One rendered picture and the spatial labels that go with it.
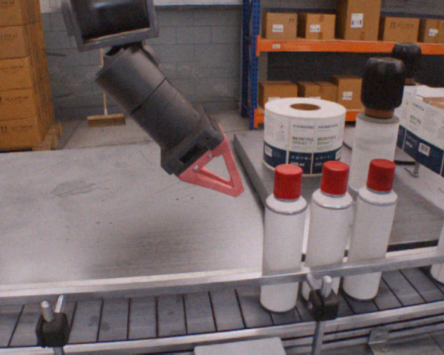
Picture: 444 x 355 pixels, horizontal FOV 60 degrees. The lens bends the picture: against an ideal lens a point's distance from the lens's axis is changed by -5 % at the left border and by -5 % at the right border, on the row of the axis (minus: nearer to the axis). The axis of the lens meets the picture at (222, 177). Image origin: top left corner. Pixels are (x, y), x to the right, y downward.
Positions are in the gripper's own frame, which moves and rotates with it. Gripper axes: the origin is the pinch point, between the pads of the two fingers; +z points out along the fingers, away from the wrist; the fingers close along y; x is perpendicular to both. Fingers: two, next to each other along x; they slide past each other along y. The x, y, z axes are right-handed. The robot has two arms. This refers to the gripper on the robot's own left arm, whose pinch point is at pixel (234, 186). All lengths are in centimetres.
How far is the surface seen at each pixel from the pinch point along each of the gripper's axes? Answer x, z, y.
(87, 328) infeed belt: 27.1, 1.6, -1.4
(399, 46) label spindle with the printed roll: -49, 28, 59
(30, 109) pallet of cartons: 129, -35, 297
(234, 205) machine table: 9.7, 22.3, 39.4
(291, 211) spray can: -3.1, 6.3, -2.2
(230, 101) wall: 5, 115, 439
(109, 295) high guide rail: 19.1, -1.3, -4.0
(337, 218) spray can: -6.8, 11.6, -1.8
